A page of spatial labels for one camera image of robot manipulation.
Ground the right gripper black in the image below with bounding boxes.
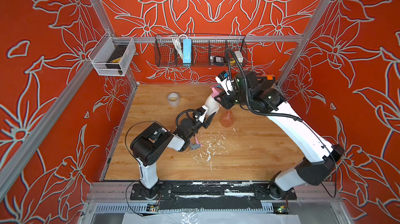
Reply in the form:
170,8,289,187
211,86,252,110

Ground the white spray bottle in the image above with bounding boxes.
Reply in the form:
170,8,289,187
204,94,220,117

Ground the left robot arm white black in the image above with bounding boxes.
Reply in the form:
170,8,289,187
126,105,219,199

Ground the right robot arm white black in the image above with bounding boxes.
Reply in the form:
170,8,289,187
215,48,344,200

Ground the transparent pink spray bottle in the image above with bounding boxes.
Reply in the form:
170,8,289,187
220,110,234,128

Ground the pink grey spray nozzle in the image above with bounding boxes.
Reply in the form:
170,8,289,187
189,136,203,151

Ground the black orange tool case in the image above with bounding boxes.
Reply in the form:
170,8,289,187
257,74,276,89

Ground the black yellow tape measure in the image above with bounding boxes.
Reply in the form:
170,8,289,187
229,58,236,66

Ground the white small box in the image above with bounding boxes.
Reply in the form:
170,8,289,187
234,50,244,64

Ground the clear tape roll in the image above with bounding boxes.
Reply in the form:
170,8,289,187
167,93,180,107

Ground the black round device with label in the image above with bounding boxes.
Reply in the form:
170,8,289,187
210,56,227,67

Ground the light blue box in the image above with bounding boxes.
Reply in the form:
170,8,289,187
182,38,192,66

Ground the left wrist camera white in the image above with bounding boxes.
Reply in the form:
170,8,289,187
196,105,208,123

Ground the black wire basket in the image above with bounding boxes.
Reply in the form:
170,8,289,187
154,33,248,67

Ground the white cable bundle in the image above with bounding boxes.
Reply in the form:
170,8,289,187
172,36,185,60

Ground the clear plastic wall bin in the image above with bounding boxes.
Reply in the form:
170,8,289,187
89,32,136,77

